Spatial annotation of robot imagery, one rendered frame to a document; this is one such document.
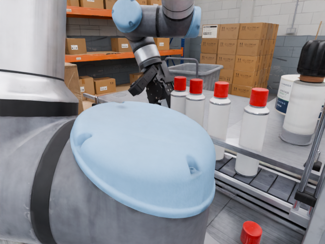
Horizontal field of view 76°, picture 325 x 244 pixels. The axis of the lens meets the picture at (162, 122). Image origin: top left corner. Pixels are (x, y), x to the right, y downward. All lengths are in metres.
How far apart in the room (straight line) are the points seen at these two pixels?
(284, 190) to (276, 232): 0.09
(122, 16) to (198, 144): 0.46
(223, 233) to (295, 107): 0.43
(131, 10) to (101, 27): 4.37
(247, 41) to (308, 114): 3.22
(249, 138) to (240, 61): 3.47
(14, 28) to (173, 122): 0.15
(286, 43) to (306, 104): 4.52
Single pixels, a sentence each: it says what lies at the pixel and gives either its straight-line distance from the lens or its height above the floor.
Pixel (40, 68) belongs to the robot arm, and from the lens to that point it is 0.21.
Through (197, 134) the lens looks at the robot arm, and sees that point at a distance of 0.17.
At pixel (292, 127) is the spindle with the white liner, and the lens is 0.74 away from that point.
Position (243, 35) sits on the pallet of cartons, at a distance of 3.92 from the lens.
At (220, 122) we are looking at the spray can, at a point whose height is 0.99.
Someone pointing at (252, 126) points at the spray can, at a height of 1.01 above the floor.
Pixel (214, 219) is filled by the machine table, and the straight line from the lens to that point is 0.50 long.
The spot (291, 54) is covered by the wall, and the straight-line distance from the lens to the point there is 5.17.
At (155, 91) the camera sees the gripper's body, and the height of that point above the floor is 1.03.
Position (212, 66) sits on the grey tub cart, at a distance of 3.33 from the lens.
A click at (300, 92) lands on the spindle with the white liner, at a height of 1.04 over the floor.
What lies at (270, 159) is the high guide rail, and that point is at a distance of 0.47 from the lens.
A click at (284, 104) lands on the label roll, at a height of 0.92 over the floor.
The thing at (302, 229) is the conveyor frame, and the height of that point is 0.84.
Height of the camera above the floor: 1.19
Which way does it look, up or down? 22 degrees down
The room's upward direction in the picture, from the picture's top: straight up
